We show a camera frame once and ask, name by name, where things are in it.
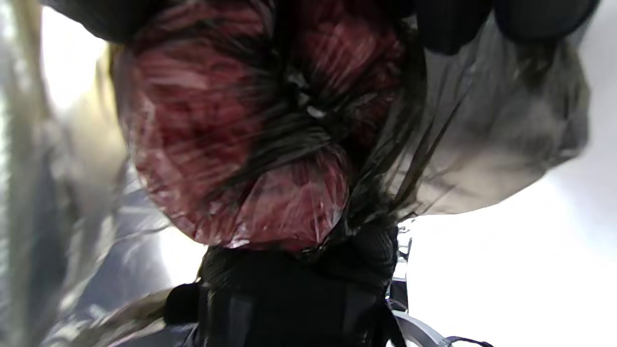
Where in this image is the black plastic garbage bag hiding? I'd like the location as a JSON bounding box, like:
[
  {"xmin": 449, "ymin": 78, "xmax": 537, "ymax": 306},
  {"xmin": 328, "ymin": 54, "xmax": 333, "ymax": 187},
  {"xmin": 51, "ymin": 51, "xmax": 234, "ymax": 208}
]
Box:
[{"xmin": 0, "ymin": 0, "xmax": 593, "ymax": 347}]

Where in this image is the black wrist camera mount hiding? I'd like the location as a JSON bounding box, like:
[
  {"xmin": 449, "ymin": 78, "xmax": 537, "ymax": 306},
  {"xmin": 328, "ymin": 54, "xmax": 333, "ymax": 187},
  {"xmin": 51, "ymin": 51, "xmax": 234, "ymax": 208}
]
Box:
[{"xmin": 200, "ymin": 289, "xmax": 386, "ymax": 347}]

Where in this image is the pink trash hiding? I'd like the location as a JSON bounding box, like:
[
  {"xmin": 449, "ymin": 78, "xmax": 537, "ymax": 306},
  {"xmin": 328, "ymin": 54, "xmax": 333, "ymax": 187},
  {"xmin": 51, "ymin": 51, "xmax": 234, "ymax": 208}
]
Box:
[{"xmin": 113, "ymin": 0, "xmax": 405, "ymax": 251}]

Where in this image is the person's right hand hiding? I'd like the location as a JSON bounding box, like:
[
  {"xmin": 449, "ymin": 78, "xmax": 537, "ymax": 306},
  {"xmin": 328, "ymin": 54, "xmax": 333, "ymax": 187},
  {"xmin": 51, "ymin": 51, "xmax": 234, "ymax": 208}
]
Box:
[{"xmin": 41, "ymin": 0, "xmax": 601, "ymax": 54}]

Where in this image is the person's left hand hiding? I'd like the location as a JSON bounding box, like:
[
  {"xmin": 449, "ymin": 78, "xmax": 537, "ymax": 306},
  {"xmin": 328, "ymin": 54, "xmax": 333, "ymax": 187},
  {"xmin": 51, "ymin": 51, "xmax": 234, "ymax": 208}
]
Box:
[{"xmin": 164, "ymin": 217, "xmax": 401, "ymax": 323}]

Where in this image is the grey handheld controller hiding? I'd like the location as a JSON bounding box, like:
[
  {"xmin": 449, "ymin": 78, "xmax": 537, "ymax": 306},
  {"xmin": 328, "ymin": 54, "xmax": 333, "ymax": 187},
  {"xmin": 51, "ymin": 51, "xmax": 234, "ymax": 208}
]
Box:
[{"xmin": 390, "ymin": 308, "xmax": 495, "ymax": 347}]

